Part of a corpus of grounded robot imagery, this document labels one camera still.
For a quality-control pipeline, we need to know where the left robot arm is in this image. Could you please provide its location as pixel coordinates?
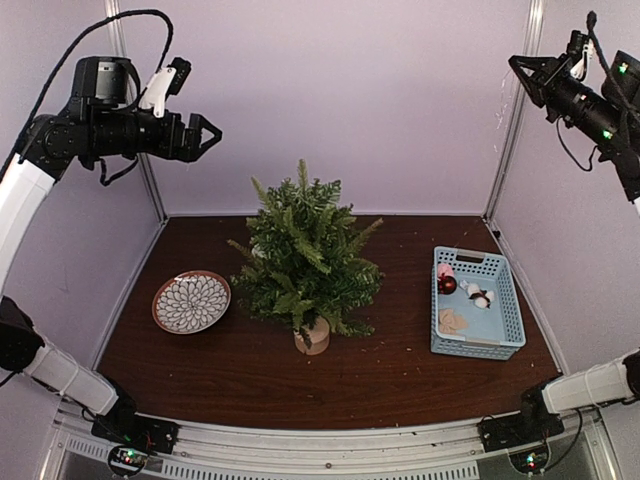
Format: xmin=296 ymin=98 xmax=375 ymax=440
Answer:
xmin=1 ymin=56 xmax=222 ymax=444

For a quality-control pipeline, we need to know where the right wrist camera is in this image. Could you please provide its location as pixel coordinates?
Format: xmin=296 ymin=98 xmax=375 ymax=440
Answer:
xmin=566 ymin=30 xmax=595 ymax=82

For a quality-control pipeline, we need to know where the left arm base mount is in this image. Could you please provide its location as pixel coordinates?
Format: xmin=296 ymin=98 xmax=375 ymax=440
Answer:
xmin=91 ymin=394 xmax=179 ymax=454

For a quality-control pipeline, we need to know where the right aluminium corner post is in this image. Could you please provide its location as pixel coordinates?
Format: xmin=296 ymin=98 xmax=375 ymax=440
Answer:
xmin=482 ymin=0 xmax=547 ymax=230

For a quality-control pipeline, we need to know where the pink ornament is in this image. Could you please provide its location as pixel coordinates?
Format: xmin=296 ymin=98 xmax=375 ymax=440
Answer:
xmin=436 ymin=263 xmax=454 ymax=279

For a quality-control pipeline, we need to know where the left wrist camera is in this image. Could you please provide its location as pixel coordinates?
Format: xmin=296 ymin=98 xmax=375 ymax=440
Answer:
xmin=137 ymin=57 xmax=192 ymax=118

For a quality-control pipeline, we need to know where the patterned ceramic plate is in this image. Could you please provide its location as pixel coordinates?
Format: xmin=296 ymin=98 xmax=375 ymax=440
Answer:
xmin=151 ymin=270 xmax=232 ymax=335

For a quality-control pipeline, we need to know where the aluminium corner post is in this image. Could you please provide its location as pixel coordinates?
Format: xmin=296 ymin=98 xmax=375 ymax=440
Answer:
xmin=482 ymin=0 xmax=547 ymax=230
xmin=107 ymin=19 xmax=167 ymax=225

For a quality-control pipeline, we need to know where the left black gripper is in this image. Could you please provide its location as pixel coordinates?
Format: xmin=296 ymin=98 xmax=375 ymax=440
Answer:
xmin=87 ymin=107 xmax=223 ymax=162

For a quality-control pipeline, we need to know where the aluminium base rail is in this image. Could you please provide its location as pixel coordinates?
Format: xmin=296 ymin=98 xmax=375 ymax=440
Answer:
xmin=42 ymin=384 xmax=621 ymax=480

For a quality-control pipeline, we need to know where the light blue plastic basket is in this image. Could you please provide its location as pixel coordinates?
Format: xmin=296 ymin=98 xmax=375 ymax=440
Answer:
xmin=431 ymin=246 xmax=526 ymax=361

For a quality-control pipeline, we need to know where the left aluminium corner post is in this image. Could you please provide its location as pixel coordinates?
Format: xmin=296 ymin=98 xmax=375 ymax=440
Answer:
xmin=107 ymin=19 xmax=167 ymax=225

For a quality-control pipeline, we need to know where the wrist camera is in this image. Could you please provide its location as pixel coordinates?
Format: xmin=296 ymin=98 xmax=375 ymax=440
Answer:
xmin=137 ymin=57 xmax=192 ymax=118
xmin=566 ymin=30 xmax=595 ymax=82

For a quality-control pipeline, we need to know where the small green christmas tree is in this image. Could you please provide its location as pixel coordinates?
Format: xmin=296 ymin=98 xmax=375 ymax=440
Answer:
xmin=227 ymin=160 xmax=384 ymax=347

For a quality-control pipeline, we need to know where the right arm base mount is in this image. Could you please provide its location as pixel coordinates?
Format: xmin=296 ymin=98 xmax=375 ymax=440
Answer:
xmin=477 ymin=388 xmax=565 ymax=452

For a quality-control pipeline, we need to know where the beige bow ornament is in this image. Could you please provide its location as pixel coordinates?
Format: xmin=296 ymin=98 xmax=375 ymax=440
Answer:
xmin=438 ymin=308 xmax=469 ymax=336

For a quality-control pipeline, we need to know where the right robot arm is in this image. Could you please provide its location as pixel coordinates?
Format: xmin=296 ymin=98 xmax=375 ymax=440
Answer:
xmin=508 ymin=38 xmax=639 ymax=442

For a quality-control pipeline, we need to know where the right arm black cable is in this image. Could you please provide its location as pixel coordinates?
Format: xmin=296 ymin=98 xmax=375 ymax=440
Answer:
xmin=554 ymin=10 xmax=640 ymax=174

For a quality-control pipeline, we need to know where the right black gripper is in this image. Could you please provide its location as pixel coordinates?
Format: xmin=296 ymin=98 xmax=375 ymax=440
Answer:
xmin=508 ymin=50 xmax=625 ymax=148

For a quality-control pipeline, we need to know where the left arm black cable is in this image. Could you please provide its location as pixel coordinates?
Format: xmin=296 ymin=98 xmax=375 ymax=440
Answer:
xmin=19 ymin=8 xmax=176 ymax=186

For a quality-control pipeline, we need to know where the red bauble ornament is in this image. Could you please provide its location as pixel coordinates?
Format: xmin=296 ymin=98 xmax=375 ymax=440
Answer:
xmin=437 ymin=275 xmax=458 ymax=295

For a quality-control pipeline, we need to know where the white cotton ornament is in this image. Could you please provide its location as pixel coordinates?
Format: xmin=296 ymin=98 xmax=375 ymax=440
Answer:
xmin=466 ymin=283 xmax=496 ymax=309

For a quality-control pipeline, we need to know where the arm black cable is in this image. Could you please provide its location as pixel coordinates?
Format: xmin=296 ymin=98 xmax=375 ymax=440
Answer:
xmin=19 ymin=8 xmax=176 ymax=186
xmin=554 ymin=10 xmax=640 ymax=174

